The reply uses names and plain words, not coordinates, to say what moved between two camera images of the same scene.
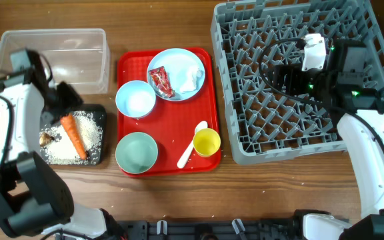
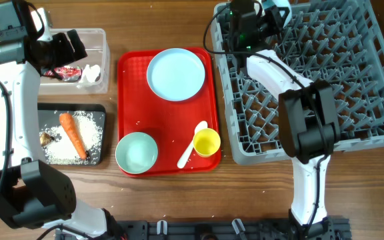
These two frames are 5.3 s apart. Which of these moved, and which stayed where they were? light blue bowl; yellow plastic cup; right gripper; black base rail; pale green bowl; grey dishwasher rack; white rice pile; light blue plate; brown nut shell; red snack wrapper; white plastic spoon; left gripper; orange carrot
Moved: red snack wrapper; left gripper; light blue bowl; right gripper
Stayed: light blue plate; white plastic spoon; white rice pile; pale green bowl; brown nut shell; black base rail; orange carrot; yellow plastic cup; grey dishwasher rack
